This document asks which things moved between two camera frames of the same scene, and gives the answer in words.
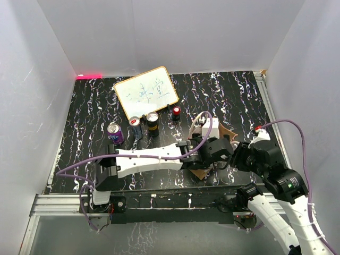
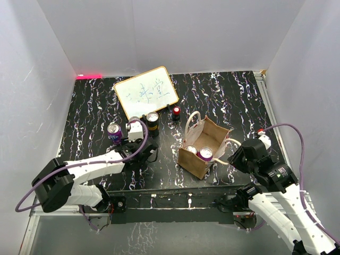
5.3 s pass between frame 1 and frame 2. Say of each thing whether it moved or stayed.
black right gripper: stayed
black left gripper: moved
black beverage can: stayed
